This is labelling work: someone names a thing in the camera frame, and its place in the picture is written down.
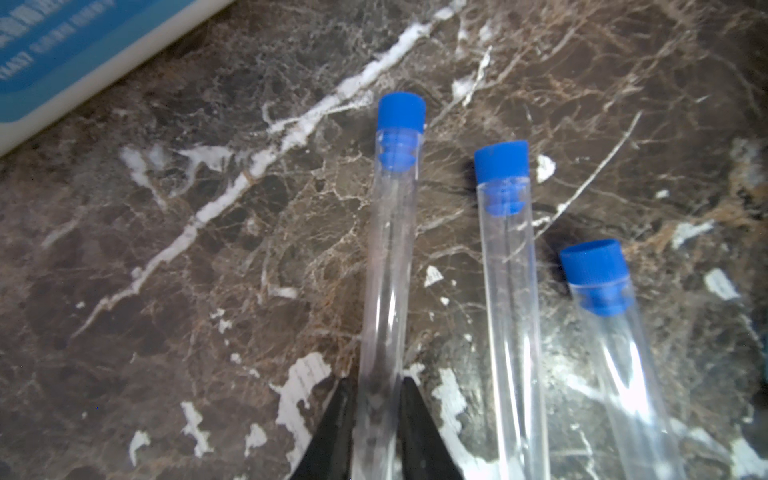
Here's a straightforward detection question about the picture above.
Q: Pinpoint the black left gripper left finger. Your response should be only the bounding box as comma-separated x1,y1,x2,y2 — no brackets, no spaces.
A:
289,378,356,480

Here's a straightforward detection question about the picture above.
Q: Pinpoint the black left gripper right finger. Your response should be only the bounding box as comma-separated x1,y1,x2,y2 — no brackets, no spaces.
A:
399,377,464,480

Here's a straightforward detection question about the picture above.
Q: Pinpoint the blue-capped test tube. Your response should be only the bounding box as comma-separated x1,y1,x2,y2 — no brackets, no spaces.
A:
474,140,550,479
350,92,426,479
559,239,687,479

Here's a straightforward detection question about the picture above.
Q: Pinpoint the white plastic storage box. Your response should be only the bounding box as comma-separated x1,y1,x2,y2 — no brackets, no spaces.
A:
1,0,229,153

